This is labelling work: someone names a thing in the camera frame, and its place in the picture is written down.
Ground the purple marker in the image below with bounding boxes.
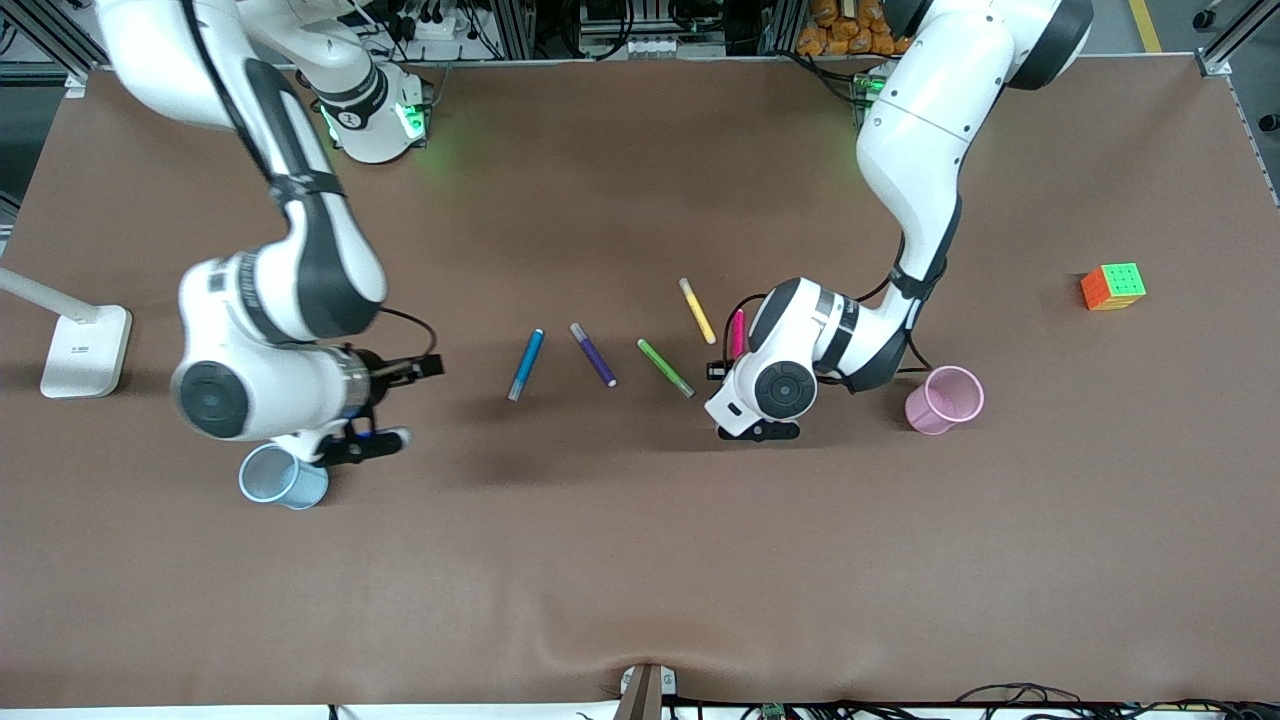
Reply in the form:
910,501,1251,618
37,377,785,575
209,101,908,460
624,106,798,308
570,322,618,389

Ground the aluminium frame profile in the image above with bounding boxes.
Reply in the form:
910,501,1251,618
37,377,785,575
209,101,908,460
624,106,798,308
762,0,807,56
492,0,537,61

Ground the blue mesh cup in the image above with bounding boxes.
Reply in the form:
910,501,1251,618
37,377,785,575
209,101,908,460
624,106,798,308
238,443,330,511

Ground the green marker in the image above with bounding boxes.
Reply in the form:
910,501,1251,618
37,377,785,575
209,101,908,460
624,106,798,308
637,338,696,399

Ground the brown table mat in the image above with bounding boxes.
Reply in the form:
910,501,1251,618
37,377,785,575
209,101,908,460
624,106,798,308
0,55,1280,707

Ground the white lamp base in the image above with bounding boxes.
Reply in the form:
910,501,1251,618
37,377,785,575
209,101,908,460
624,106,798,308
0,265,133,399

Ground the black cable bundle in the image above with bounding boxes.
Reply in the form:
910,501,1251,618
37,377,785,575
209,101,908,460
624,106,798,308
955,683,1280,720

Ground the yellow marker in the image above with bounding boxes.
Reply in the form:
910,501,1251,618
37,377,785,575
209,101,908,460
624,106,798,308
679,277,718,346

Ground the colourful puzzle cube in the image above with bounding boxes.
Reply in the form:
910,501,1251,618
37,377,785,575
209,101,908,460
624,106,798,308
1080,262,1148,312

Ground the pink mesh cup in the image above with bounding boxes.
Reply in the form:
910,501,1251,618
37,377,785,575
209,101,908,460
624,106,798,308
904,365,986,436

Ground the blue marker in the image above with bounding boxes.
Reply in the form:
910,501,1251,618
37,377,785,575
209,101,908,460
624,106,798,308
508,328,546,403

